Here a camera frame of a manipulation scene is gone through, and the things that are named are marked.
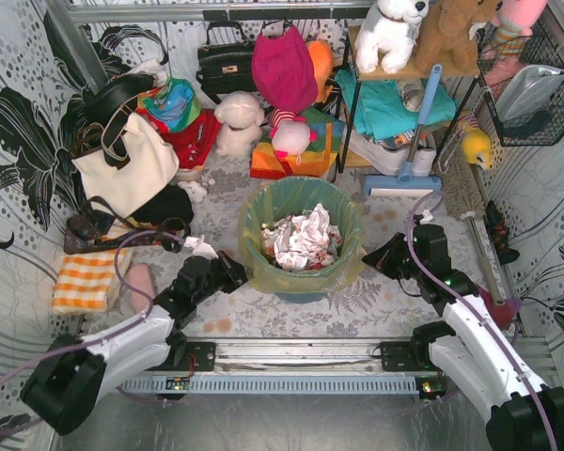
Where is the light blue floor squeegee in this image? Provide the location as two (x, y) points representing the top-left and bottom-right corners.
(363, 64), (443, 198)

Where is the yellow translucent trash bag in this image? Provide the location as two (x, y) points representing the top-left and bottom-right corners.
(237, 176), (367, 293)

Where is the teal plastic trash bin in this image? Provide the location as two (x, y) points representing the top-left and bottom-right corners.
(242, 177), (362, 304)

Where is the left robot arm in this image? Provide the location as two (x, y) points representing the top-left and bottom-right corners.
(21, 251), (247, 435)

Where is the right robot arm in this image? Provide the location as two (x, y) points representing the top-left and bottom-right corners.
(362, 225), (564, 450)

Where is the crumpled white paper trash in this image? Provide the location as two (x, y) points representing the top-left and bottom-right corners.
(260, 203), (343, 272)

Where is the rainbow striped bag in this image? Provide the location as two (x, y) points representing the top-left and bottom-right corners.
(250, 107), (345, 179)

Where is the brown leather bag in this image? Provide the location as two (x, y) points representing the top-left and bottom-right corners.
(63, 196), (191, 255)

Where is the cream canvas tote bag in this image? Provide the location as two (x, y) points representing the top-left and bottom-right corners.
(72, 113), (180, 217)

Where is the colourful print bag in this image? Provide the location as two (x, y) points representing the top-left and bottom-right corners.
(135, 78), (201, 133)

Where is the pink sponge block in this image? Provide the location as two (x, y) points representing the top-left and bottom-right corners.
(125, 263), (156, 313)

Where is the white sneakers pair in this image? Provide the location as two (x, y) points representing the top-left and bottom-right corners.
(349, 134), (436, 177)

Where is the purple orange sock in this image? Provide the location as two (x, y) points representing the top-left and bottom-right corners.
(478, 286), (523, 331)

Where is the orange checkered towel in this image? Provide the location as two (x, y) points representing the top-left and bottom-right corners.
(51, 250), (121, 315)

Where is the yellow plush duck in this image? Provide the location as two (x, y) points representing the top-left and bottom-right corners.
(457, 115), (492, 170)

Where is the teal folded cloth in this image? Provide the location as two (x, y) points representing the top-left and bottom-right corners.
(353, 81), (457, 140)

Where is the white plush lamb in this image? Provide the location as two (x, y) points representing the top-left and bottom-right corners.
(214, 91), (265, 157)

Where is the magenta cloth hat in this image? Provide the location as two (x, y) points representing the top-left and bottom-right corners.
(251, 25), (318, 113)

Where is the black leather handbag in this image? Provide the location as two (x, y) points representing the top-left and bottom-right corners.
(196, 21), (258, 104)

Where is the silver foil pouch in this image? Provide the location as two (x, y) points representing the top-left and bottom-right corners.
(495, 65), (564, 122)

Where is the orange plush toy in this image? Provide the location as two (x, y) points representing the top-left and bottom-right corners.
(306, 39), (333, 103)

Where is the brown teddy bear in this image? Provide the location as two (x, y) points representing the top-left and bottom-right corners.
(414, 0), (503, 73)

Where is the white plush dog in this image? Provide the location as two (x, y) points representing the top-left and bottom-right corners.
(355, 0), (429, 74)

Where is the pink plush toy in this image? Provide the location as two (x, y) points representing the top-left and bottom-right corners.
(490, 0), (547, 55)

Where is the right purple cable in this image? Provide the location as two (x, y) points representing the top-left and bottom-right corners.
(405, 190), (564, 451)

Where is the purple cable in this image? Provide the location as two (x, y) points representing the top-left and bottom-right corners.
(0, 229), (189, 436)
(405, 190), (564, 451)

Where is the aluminium front rail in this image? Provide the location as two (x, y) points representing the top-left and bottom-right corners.
(51, 335), (558, 375)

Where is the bristle broom with handle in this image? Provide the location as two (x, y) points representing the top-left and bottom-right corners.
(437, 146), (506, 307)

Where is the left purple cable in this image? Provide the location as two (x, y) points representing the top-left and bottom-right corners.
(0, 229), (189, 436)

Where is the black wire basket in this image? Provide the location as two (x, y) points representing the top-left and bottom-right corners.
(478, 23), (564, 148)

